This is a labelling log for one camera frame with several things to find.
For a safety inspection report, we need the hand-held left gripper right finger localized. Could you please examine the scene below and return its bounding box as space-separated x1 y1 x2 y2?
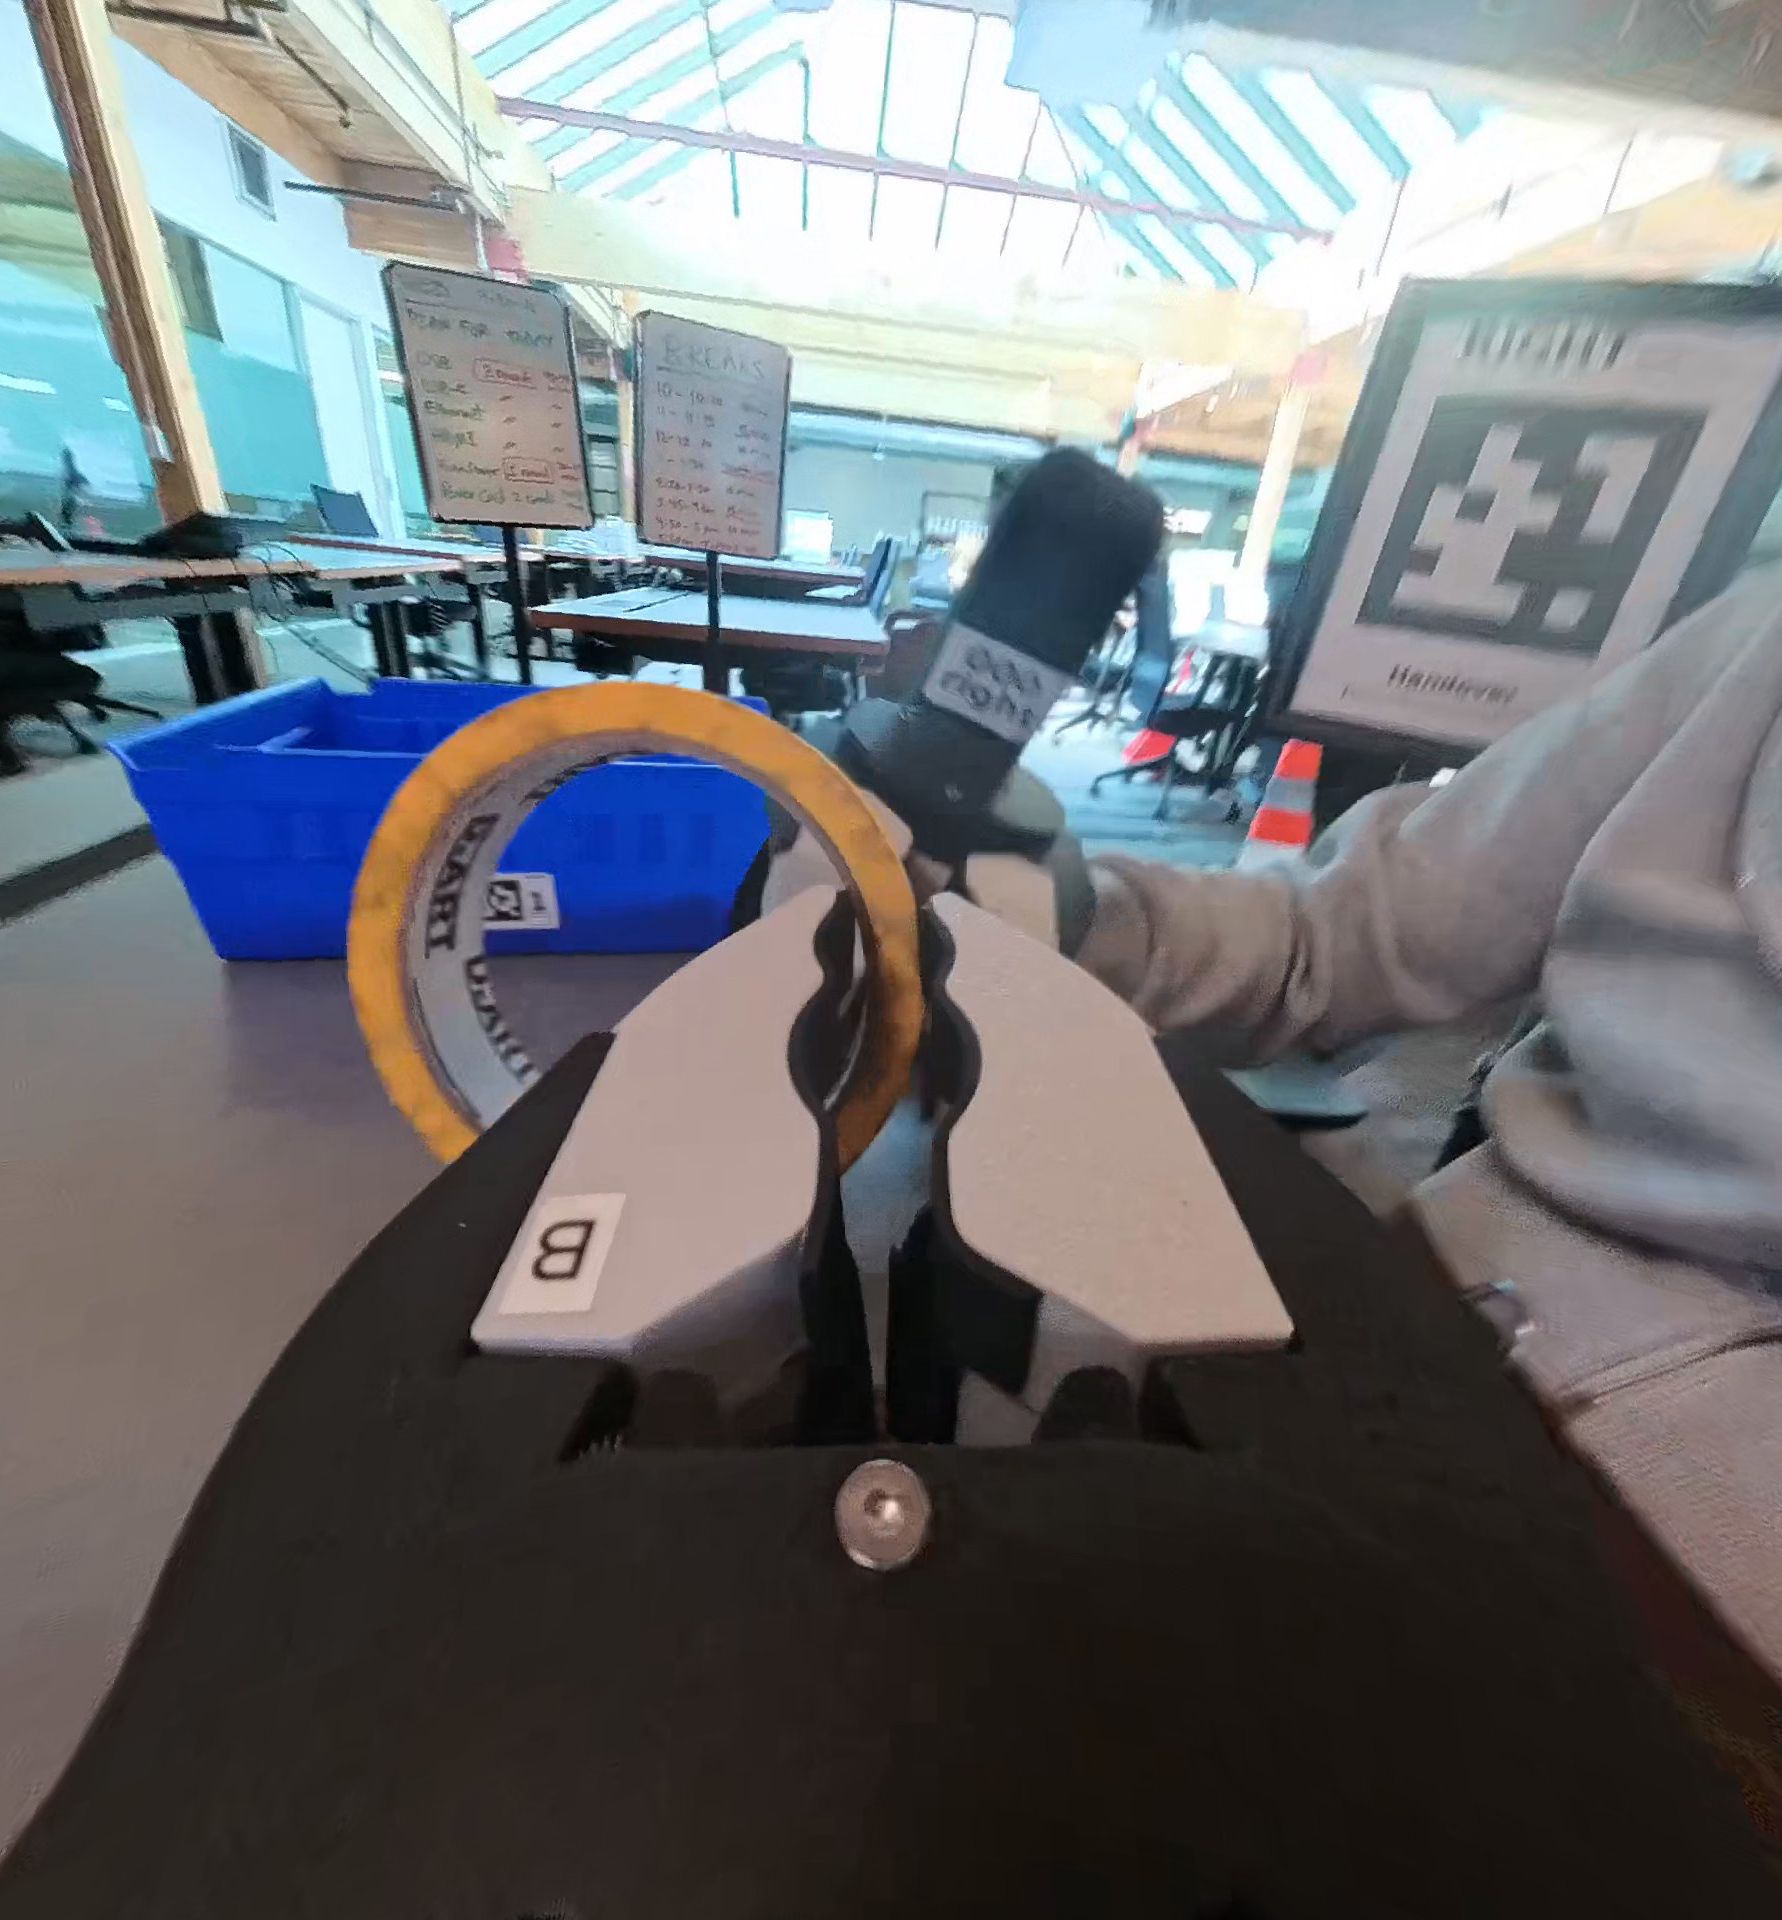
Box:
889 891 1298 1424

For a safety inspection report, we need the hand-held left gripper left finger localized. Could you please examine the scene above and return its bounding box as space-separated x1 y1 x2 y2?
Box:
468 885 878 1416

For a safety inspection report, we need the yellow masking tape roll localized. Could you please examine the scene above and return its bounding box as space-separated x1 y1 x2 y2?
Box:
347 687 926 1168

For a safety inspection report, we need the blue plastic bin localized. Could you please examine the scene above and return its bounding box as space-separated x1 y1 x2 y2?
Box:
108 678 774 961

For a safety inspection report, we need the wooden office desk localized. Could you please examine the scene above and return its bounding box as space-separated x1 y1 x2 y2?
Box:
0 528 464 706
531 588 892 710

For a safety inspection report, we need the whiteboard on stand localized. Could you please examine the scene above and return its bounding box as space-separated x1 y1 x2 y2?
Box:
629 311 795 695
382 263 598 689

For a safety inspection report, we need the framed black white marker poster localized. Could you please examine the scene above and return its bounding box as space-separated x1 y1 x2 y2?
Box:
1266 277 1782 751

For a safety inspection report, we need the person's grey hoodie torso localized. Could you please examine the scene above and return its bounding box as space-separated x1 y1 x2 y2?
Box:
1407 533 1782 1728

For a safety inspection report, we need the black office chair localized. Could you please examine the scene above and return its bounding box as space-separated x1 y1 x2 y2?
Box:
0 590 159 784

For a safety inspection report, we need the wooden support post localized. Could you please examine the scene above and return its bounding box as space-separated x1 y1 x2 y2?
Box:
24 0 229 522

